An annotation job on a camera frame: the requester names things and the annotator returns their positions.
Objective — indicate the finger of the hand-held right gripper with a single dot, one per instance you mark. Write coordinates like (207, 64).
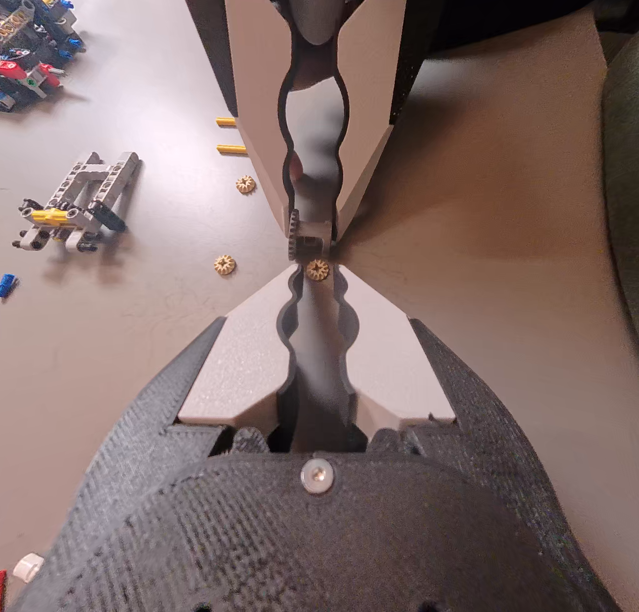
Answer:
(254, 72)
(369, 82)

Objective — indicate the yellow lego axle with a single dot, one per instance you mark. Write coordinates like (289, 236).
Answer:
(232, 148)
(225, 121)

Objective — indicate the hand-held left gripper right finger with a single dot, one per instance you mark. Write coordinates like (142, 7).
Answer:
(399, 367)

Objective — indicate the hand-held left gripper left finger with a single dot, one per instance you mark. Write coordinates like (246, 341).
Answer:
(234, 367)

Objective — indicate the dark green cloth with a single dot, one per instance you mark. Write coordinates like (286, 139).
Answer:
(624, 172)

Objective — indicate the blue lego pin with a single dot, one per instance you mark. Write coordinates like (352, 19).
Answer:
(9, 286)

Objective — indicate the pile of small lego pieces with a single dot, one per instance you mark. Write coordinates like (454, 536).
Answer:
(2, 582)

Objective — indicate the grey lego frame assembly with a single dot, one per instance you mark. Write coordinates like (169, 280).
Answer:
(100, 172)

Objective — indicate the tan lego bevel gear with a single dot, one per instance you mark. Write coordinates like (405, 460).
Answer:
(317, 270)
(224, 264)
(245, 185)

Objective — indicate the grey lego differential housing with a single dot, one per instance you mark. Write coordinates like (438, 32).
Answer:
(312, 237)

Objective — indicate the person's right forearm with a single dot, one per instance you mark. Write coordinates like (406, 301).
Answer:
(499, 7)

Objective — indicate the white lego connector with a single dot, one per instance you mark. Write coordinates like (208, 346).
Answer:
(28, 567)

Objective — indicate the lego car model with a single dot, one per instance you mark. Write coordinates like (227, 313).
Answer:
(30, 47)

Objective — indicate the person's right hand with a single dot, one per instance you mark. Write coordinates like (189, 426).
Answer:
(296, 168)

